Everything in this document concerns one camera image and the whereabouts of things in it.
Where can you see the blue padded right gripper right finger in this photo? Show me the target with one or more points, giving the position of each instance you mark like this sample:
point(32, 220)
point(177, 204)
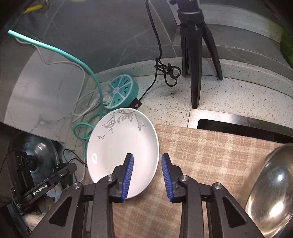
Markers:
point(173, 178)

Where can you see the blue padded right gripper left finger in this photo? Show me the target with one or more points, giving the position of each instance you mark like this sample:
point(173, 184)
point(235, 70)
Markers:
point(119, 187)

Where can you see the white plate with leaf pattern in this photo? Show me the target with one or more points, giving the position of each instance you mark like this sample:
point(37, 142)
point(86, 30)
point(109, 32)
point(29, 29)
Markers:
point(118, 133)

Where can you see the stainless steel bowl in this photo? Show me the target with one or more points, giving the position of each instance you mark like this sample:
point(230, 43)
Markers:
point(269, 195)

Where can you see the steel pot lid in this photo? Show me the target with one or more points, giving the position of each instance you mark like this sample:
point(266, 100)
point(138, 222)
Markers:
point(43, 157)

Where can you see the beige plaid tablecloth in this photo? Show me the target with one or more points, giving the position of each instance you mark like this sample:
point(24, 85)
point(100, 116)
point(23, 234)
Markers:
point(206, 156)

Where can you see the teal round power strip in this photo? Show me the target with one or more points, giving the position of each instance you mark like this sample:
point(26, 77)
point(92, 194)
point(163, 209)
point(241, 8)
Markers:
point(123, 90)

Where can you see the black mini tripod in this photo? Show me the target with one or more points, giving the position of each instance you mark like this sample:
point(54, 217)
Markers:
point(193, 30)

